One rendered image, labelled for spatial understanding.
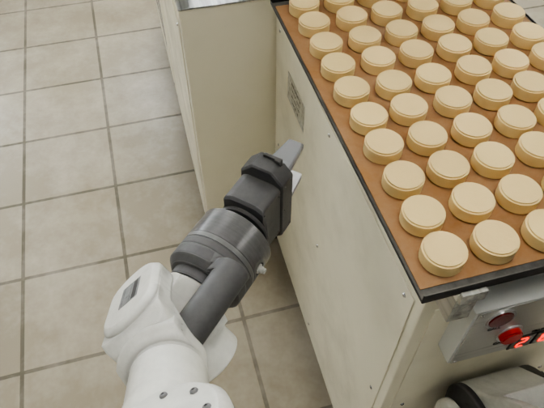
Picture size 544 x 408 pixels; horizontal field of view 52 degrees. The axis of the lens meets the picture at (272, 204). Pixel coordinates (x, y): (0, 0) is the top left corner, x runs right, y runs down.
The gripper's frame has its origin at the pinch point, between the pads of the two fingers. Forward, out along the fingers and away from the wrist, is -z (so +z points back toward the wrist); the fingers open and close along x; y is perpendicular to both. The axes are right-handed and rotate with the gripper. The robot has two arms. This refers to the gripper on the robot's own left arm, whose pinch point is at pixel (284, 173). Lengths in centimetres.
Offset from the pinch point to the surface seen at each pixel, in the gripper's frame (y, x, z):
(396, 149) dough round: -10.7, 1.2, -9.6
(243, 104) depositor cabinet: 32, -32, -41
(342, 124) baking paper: -2.1, -0.8, -12.5
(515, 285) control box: -29.7, -7.2, -3.7
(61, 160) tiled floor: 110, -91, -41
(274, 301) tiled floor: 17, -91, -29
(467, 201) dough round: -20.9, 1.2, -5.7
